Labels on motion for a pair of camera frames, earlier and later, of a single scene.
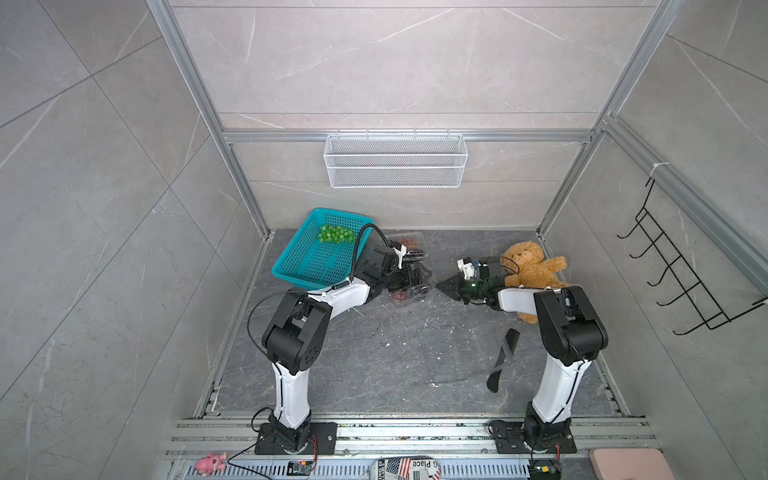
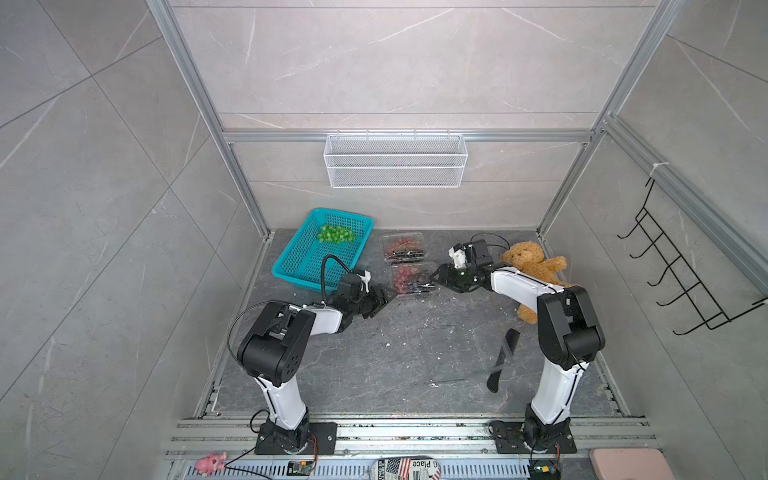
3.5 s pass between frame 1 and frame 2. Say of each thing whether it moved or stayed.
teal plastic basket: stayed
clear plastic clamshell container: stayed
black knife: stayed
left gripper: moved
